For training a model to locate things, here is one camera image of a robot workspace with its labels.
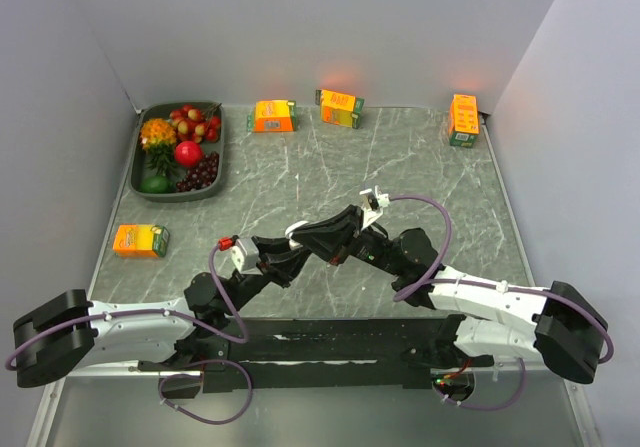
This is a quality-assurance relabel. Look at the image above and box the orange juice box back middle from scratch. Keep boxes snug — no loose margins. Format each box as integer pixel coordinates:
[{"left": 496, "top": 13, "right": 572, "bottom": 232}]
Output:
[{"left": 315, "top": 89, "right": 365, "bottom": 129}]

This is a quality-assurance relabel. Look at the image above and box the dark purple grape bunch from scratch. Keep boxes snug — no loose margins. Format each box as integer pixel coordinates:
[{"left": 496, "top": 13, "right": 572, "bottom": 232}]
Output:
[{"left": 176, "top": 152, "right": 220, "bottom": 192}]

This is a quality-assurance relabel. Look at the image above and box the dark grey fruit tray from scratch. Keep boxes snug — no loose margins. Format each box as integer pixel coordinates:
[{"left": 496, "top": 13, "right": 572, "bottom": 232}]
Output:
[{"left": 129, "top": 101, "right": 225, "bottom": 203}]

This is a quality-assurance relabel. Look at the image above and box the orange toy pineapple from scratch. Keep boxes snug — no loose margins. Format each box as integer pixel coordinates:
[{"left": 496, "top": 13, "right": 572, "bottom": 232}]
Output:
[{"left": 139, "top": 118, "right": 177, "bottom": 177}]

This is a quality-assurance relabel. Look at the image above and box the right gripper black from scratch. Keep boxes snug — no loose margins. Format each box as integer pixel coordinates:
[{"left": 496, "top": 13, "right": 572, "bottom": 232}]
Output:
[{"left": 292, "top": 204, "right": 404, "bottom": 277}]

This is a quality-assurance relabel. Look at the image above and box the orange juice box front left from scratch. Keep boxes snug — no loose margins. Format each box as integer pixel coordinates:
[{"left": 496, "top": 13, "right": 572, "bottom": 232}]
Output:
[{"left": 112, "top": 224, "right": 170, "bottom": 258}]

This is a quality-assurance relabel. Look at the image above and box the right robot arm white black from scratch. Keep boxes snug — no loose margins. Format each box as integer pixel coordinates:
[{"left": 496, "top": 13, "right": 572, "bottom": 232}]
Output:
[{"left": 285, "top": 206, "right": 614, "bottom": 384}]

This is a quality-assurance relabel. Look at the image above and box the orange juice box back left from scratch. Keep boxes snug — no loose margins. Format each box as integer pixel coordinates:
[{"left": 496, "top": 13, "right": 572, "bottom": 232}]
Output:
[{"left": 247, "top": 99, "right": 297, "bottom": 133}]

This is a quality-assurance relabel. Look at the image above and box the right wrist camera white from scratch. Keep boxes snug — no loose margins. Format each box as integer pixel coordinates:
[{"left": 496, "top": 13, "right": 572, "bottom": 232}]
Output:
[{"left": 359, "top": 185, "right": 390, "bottom": 229}]

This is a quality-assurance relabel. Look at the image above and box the orange juice box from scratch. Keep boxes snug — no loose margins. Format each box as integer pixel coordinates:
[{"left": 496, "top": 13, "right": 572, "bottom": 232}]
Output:
[
  {"left": 448, "top": 94, "right": 480, "bottom": 148},
  {"left": 247, "top": 99, "right": 297, "bottom": 133},
  {"left": 315, "top": 89, "right": 365, "bottom": 129},
  {"left": 112, "top": 224, "right": 170, "bottom": 258}
]

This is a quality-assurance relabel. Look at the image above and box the green toy avocado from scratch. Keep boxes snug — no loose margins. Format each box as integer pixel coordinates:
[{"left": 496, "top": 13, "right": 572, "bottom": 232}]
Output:
[{"left": 139, "top": 175, "right": 174, "bottom": 194}]

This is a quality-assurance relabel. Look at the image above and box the red toy apple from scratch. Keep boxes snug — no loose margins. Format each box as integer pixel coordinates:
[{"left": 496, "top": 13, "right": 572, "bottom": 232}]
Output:
[{"left": 174, "top": 141, "right": 204, "bottom": 169}]

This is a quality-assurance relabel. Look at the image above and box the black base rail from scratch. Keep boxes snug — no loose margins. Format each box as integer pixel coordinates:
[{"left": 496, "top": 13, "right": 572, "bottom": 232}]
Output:
[{"left": 138, "top": 314, "right": 494, "bottom": 393}]

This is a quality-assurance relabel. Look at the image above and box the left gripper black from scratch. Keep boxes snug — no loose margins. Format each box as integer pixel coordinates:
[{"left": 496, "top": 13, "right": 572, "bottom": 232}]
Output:
[{"left": 221, "top": 235, "right": 311, "bottom": 315}]

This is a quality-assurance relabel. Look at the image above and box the orange juice box back right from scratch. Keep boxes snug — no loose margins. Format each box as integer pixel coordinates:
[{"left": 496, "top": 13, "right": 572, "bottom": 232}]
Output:
[{"left": 448, "top": 94, "right": 480, "bottom": 148}]

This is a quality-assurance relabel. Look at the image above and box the white earbud charging case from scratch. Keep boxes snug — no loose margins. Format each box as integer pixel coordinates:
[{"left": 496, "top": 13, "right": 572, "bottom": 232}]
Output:
[{"left": 285, "top": 220, "right": 308, "bottom": 239}]

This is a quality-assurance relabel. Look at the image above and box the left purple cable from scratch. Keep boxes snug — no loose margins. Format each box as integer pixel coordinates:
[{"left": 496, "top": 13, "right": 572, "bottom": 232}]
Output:
[{"left": 4, "top": 241, "right": 254, "bottom": 426}]

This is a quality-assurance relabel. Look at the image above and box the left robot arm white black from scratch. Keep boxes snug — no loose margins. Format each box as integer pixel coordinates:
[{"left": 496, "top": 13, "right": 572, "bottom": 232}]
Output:
[{"left": 5, "top": 236, "right": 311, "bottom": 388}]

